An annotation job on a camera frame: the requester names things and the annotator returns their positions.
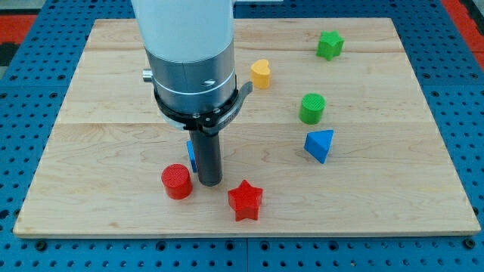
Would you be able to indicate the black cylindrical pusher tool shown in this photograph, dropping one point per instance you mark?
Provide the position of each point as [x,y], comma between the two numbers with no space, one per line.
[207,157]

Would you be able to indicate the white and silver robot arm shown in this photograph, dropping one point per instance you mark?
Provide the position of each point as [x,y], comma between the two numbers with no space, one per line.
[190,50]

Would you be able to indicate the blue triangle block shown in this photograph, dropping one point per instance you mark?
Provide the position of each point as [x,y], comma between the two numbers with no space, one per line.
[318,144]

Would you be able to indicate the blue block behind tool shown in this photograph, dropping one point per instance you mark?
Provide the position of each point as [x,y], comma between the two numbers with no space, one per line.
[191,156]

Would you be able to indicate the red cylinder block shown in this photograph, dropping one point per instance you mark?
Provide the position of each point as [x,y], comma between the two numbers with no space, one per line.
[176,180]

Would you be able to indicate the red star block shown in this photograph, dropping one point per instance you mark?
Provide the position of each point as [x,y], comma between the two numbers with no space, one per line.
[245,201]

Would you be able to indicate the yellow heart block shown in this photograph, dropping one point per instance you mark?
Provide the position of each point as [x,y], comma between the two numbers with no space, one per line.
[260,74]

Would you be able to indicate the green cylinder block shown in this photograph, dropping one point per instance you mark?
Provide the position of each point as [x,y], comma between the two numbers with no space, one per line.
[312,108]

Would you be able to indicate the wooden board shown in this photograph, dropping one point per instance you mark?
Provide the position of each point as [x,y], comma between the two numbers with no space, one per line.
[388,172]

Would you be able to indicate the green star block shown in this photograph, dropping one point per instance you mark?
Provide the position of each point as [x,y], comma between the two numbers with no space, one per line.
[330,45]

